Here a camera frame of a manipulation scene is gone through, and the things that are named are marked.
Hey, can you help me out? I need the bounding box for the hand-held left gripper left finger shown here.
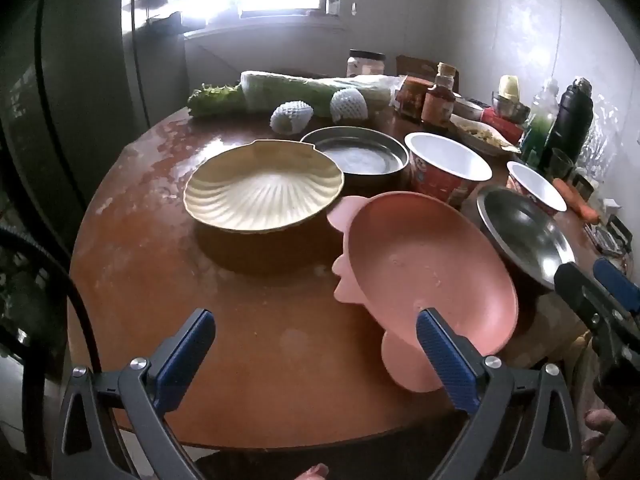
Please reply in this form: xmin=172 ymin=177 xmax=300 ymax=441
xmin=52 ymin=308 xmax=217 ymax=480

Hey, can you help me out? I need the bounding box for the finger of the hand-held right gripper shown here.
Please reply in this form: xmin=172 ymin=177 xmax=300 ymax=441
xmin=592 ymin=257 xmax=640 ymax=313
xmin=554 ymin=261 xmax=640 ymax=356

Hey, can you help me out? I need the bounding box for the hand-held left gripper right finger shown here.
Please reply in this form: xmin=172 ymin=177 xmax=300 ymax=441
xmin=416 ymin=307 xmax=586 ymax=480

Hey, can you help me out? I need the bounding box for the stainless steel bowl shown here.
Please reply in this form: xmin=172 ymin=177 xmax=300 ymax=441
xmin=476 ymin=186 xmax=577 ymax=293

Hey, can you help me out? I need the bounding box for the pink plate with ears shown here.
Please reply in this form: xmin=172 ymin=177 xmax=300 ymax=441
xmin=326 ymin=191 xmax=519 ymax=393

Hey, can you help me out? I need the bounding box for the red instant noodle bowl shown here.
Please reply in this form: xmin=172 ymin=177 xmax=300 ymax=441
xmin=506 ymin=161 xmax=568 ymax=213
xmin=404 ymin=132 xmax=493 ymax=208

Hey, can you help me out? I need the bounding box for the cream shell-shaped plate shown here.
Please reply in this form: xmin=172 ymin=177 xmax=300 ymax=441
xmin=183 ymin=139 xmax=345 ymax=233

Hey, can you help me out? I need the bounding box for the round stainless steel pan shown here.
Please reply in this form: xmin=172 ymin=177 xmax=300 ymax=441
xmin=299 ymin=126 xmax=410 ymax=196

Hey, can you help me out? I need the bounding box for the person's right hand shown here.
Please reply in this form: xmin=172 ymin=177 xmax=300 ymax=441
xmin=581 ymin=406 xmax=617 ymax=462

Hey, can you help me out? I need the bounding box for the orange carrot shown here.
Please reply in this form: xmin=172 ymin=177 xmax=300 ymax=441
xmin=552 ymin=178 xmax=600 ymax=223

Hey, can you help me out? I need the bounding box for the small glass cup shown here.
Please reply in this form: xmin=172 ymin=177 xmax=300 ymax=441
xmin=549 ymin=148 xmax=575 ymax=181

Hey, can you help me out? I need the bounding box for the clear plastic bag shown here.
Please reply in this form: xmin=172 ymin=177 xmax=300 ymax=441
xmin=575 ymin=95 xmax=631 ymax=171

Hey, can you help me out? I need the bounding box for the green liquid plastic bottle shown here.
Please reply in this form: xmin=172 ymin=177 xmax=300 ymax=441
xmin=519 ymin=79 xmax=561 ymax=168

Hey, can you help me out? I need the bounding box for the black thermos flask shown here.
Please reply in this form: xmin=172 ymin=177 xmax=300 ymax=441
xmin=542 ymin=76 xmax=594 ymax=171

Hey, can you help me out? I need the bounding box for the red box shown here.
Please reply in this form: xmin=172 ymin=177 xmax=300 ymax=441
xmin=481 ymin=107 xmax=526 ymax=143

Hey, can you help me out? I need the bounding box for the white plate of food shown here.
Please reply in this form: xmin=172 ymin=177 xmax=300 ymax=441
xmin=449 ymin=114 xmax=521 ymax=156

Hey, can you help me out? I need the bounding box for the small steel bowl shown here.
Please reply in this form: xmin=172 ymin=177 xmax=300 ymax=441
xmin=491 ymin=91 xmax=531 ymax=123

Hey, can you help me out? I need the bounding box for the white ceramic bowl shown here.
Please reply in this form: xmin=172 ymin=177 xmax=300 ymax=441
xmin=452 ymin=97 xmax=486 ymax=121

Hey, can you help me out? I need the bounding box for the pale yellow cup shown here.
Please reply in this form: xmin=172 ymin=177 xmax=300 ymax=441
xmin=497 ymin=75 xmax=521 ymax=103

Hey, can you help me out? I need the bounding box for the brown sauce bottle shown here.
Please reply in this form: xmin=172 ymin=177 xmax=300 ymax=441
xmin=421 ymin=62 xmax=458 ymax=131

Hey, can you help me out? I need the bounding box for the red chili sauce jar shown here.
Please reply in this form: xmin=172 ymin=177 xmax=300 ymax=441
xmin=397 ymin=76 xmax=433 ymax=121

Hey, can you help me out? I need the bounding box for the green leaf lettuce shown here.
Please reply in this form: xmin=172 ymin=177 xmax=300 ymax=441
xmin=187 ymin=82 xmax=247 ymax=120

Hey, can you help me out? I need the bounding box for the fruit in white foam net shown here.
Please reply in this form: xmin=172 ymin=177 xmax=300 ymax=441
xmin=270 ymin=101 xmax=315 ymax=135
xmin=330 ymin=87 xmax=370 ymax=123

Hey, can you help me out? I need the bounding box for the wooden chair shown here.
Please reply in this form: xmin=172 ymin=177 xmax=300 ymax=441
xmin=396 ymin=55 xmax=461 ymax=93

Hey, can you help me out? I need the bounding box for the wrapped napa cabbage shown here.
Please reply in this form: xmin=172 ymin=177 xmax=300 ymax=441
xmin=240 ymin=71 xmax=408 ymax=113

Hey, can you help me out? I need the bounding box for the dark grey refrigerator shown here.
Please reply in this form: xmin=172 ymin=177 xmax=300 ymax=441
xmin=0 ymin=0 xmax=151 ymax=241

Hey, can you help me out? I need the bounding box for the clear jar with black lid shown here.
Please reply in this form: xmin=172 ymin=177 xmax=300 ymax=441
xmin=346 ymin=49 xmax=387 ymax=79

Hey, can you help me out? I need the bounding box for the black cable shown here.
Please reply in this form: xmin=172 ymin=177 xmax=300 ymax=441
xmin=0 ymin=225 xmax=103 ymax=376

